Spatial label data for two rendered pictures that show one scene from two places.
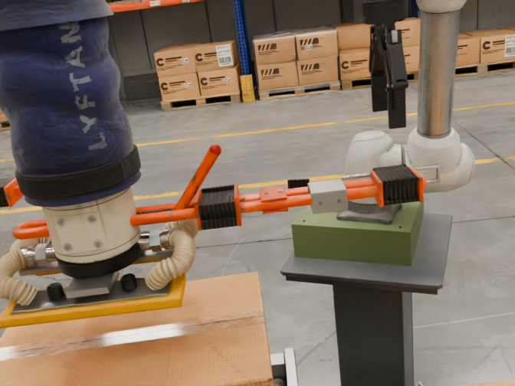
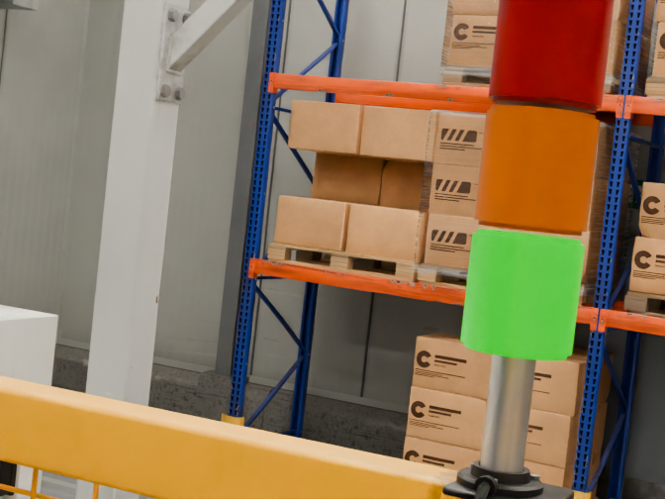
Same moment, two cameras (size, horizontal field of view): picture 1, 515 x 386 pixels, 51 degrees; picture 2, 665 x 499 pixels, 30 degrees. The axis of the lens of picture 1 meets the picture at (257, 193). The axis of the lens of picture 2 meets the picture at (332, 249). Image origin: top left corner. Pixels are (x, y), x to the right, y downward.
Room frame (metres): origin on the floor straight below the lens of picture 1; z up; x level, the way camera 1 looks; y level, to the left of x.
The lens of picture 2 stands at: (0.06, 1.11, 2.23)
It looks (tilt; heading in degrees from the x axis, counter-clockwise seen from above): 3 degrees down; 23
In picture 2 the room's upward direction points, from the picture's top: 6 degrees clockwise
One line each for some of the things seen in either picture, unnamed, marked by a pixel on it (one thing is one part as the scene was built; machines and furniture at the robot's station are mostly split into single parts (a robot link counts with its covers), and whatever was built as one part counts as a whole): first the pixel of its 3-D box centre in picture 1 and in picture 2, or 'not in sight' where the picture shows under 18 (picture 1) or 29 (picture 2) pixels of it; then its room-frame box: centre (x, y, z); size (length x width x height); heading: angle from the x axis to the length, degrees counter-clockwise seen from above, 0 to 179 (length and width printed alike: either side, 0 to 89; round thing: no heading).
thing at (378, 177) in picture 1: (395, 185); not in sight; (0.98, -0.27, 1.22); 0.08 x 0.07 x 0.05; 89
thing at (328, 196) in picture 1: (326, 196); not in sight; (0.98, -0.14, 1.21); 0.07 x 0.07 x 0.04; 89
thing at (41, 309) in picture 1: (93, 292); not in sight; (0.90, 0.33, 1.12); 0.34 x 0.10 x 0.05; 89
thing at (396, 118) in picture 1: (396, 108); not in sight; (0.92, -0.26, 1.39); 0.03 x 0.01 x 0.07; 88
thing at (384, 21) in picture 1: (384, 26); not in sight; (0.99, -0.26, 1.52); 0.08 x 0.07 x 0.09; 178
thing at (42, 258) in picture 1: (100, 250); not in sight; (0.99, 0.33, 1.16); 0.34 x 0.25 x 0.06; 89
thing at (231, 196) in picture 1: (218, 206); not in sight; (0.99, 0.08, 1.22); 0.10 x 0.08 x 0.06; 179
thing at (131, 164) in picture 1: (80, 166); not in sight; (1.00, 0.33, 1.34); 0.23 x 0.23 x 0.04
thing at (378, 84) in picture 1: (379, 93); not in sight; (1.06, -0.26, 1.39); 0.03 x 0.01 x 0.07; 88
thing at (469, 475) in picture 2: not in sight; (500, 475); (0.60, 1.25, 2.10); 0.04 x 0.04 x 0.01
